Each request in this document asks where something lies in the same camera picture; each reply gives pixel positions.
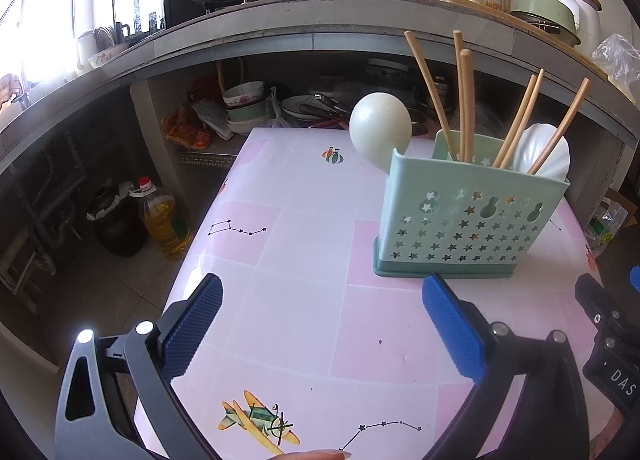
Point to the white shell-shaped spoon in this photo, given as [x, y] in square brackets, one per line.
[557, 160]

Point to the wooden cutting board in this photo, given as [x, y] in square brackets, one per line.
[475, 4]

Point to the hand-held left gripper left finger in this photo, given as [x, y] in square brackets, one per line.
[195, 325]

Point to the white enamel mug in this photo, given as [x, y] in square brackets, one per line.
[86, 50]

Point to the green bowl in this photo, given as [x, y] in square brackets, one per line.
[246, 112]

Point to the bright window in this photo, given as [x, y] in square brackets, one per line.
[45, 15]

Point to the green star-perforated utensil holder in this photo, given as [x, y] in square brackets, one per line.
[450, 235]

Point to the grey printed packet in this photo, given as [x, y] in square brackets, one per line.
[212, 117]

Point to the dark metal pan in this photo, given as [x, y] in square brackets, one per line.
[535, 22]

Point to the cream round ladle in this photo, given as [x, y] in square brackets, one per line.
[380, 125]

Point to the cardboard box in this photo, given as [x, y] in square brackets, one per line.
[620, 200]

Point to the grey water pipes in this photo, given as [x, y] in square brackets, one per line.
[42, 240]

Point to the plain white bowl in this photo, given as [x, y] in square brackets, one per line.
[247, 127]

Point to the clear plastic bag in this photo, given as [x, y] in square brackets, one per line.
[620, 65]

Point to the white jar woven lid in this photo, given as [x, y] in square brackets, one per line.
[587, 20]

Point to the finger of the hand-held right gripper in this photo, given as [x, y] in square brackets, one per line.
[597, 310]

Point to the cooking oil bottle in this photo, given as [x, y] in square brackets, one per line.
[165, 225]

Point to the white floral dish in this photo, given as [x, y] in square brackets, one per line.
[107, 55]

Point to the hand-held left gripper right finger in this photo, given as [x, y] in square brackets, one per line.
[452, 330]

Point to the pink printed tablecloth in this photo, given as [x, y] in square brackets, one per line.
[320, 300]

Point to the orange snack packet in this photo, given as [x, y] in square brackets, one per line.
[185, 130]

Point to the green enamel basin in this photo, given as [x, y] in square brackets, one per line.
[537, 7]

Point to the white floral bowl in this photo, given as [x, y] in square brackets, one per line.
[244, 94]

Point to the white printed plate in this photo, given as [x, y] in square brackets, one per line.
[295, 107]

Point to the black mug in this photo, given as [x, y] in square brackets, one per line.
[123, 32]

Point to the dark jar with plastic cover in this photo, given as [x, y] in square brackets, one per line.
[117, 230]

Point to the grey concrete kitchen counter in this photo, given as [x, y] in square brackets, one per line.
[350, 15]

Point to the perforated metal shelf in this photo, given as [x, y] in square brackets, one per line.
[205, 158]

